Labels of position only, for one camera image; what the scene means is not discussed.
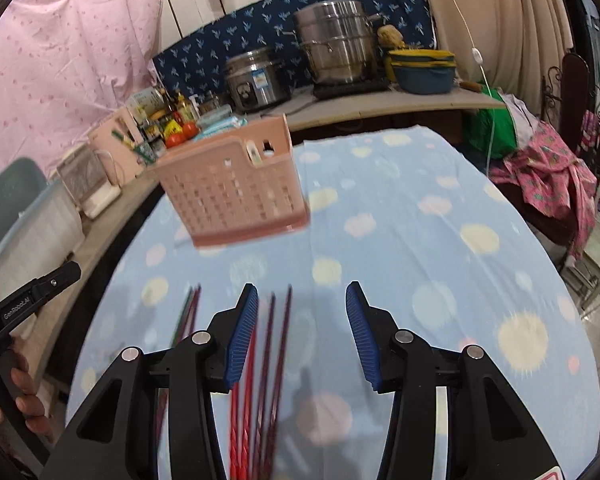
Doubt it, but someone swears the dark purple chopstick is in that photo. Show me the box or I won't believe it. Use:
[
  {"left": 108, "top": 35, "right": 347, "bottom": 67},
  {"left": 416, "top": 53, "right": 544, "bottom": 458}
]
[
  {"left": 251, "top": 294, "right": 276, "bottom": 479},
  {"left": 261, "top": 285, "right": 292, "bottom": 480}
]

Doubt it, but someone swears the dark red chopstick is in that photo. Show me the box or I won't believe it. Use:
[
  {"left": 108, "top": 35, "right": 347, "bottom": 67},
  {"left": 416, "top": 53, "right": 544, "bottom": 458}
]
[
  {"left": 155, "top": 284, "right": 201, "bottom": 439},
  {"left": 183, "top": 285, "right": 201, "bottom": 338}
]

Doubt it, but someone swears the bright red chopstick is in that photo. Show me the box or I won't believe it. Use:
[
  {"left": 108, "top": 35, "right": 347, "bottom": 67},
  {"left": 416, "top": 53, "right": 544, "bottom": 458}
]
[
  {"left": 239, "top": 327, "right": 257, "bottom": 480},
  {"left": 229, "top": 382, "right": 241, "bottom": 480}
]

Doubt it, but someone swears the left hand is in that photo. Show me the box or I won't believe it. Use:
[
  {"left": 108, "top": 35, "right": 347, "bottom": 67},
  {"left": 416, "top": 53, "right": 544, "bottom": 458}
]
[{"left": 0, "top": 337, "right": 54, "bottom": 443}]

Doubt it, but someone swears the white dish rack bin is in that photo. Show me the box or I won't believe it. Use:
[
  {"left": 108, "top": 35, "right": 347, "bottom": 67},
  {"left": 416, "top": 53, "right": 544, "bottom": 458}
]
[{"left": 0, "top": 157, "right": 84, "bottom": 301}]

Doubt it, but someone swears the light blue dotted tablecloth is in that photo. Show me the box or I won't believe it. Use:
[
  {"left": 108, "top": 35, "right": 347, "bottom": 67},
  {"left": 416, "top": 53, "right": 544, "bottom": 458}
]
[{"left": 66, "top": 123, "right": 600, "bottom": 480}]

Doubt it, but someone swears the pink perforated utensil basket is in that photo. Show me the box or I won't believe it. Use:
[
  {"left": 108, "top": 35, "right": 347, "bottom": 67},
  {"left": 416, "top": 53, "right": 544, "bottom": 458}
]
[{"left": 153, "top": 115, "right": 309, "bottom": 248}]

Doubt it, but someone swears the white small appliance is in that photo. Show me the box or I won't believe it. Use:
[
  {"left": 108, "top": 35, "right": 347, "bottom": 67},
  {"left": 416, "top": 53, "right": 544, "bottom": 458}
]
[{"left": 56, "top": 144, "right": 122, "bottom": 220}]

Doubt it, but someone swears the red tomato left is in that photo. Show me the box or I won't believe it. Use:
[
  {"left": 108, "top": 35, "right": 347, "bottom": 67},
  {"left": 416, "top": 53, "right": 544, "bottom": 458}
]
[{"left": 164, "top": 132, "right": 187, "bottom": 150}]

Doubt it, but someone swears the red tomato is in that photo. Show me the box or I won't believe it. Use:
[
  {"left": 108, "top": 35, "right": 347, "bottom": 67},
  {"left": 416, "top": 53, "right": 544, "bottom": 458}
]
[
  {"left": 164, "top": 132, "right": 187, "bottom": 150},
  {"left": 181, "top": 122, "right": 200, "bottom": 140}
]

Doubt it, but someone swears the red tomato right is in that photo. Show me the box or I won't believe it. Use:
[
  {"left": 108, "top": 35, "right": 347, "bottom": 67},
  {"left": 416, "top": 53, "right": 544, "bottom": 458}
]
[{"left": 181, "top": 122, "right": 200, "bottom": 140}]

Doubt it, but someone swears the blue wet wipes pack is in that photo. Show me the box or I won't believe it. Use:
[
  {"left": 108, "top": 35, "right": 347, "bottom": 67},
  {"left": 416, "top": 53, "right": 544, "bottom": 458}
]
[{"left": 195, "top": 114, "right": 248, "bottom": 141}]

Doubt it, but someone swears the yellow oil bottle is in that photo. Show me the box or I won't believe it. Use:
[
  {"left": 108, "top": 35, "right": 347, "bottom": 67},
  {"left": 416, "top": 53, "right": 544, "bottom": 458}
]
[{"left": 176, "top": 91, "right": 196, "bottom": 124}]

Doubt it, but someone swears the green bag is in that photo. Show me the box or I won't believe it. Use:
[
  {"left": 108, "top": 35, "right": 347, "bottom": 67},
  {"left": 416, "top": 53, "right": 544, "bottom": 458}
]
[{"left": 466, "top": 106, "right": 518, "bottom": 160}]

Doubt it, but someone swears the pink floral cloth pile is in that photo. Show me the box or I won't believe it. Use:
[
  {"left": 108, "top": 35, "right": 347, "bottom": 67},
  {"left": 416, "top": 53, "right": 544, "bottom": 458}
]
[{"left": 488, "top": 122, "right": 597, "bottom": 260}]

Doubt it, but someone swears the silver rice cooker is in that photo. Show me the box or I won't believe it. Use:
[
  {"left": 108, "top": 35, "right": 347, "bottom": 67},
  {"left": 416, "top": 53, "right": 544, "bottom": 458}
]
[{"left": 225, "top": 47, "right": 290, "bottom": 113}]

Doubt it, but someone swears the dark blue tub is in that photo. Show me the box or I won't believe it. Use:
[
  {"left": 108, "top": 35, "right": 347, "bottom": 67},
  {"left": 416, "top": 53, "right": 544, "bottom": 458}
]
[{"left": 392, "top": 63, "right": 456, "bottom": 96}]

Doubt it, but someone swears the large steel steamer pot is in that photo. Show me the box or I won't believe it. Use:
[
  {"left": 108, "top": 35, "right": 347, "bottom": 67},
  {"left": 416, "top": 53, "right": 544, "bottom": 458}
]
[{"left": 277, "top": 0, "right": 385, "bottom": 86}]

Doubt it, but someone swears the dark wooden chair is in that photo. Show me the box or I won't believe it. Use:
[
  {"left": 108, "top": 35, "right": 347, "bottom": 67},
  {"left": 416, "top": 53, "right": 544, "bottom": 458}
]
[{"left": 559, "top": 52, "right": 590, "bottom": 153}]

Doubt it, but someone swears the white hanging cable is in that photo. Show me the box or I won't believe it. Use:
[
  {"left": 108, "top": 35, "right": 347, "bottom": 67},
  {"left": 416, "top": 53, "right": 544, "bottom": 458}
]
[{"left": 429, "top": 0, "right": 497, "bottom": 176}]

